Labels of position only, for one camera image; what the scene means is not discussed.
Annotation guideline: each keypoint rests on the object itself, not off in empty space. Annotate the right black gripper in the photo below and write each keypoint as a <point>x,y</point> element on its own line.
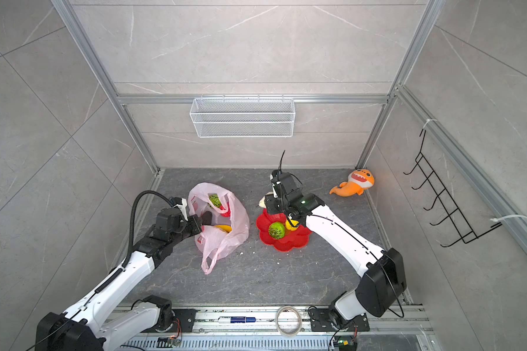
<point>270,200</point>

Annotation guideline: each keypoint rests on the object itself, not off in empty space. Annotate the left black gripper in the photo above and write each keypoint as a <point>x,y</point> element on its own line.
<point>196,224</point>

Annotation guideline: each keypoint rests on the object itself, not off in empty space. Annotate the yellow lemon fruit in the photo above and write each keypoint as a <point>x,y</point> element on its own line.
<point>291,225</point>

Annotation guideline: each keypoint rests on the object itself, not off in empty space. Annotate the green bumpy fruit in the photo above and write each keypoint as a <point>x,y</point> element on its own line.
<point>277,230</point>

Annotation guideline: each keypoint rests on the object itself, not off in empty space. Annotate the red flower-shaped bowl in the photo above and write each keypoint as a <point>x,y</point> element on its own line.
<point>292,240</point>

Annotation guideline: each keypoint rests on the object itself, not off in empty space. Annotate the pink plastic bag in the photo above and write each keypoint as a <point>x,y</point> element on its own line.
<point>213,243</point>

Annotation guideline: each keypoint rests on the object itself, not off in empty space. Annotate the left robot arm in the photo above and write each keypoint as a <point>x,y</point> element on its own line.
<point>84,325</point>

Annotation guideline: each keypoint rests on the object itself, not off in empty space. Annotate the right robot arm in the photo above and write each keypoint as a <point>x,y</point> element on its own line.
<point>381,272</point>

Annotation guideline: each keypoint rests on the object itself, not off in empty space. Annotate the yellow banana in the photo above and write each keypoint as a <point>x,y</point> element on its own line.
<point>224,228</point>

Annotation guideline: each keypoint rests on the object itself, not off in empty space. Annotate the red fruit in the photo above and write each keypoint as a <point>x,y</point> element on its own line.
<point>227,213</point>

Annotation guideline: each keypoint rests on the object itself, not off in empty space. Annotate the orange shark plush toy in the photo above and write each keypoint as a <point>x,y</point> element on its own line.
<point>358,181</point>

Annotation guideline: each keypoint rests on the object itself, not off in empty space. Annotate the blue white marker pen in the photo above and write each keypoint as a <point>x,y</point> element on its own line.
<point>236,320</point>

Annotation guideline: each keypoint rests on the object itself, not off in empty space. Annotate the white tape roll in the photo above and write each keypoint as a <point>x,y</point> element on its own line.
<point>288,321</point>

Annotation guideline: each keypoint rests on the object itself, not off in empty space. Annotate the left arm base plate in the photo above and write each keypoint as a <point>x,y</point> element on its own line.
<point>180,320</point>

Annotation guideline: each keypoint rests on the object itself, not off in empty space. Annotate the white wire mesh basket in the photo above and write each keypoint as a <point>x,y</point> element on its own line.
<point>243,117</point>

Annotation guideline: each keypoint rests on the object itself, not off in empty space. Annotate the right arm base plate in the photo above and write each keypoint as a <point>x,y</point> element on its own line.
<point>328,319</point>

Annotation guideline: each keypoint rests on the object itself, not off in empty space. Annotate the black wire hook rack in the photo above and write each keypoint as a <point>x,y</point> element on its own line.
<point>443,198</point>

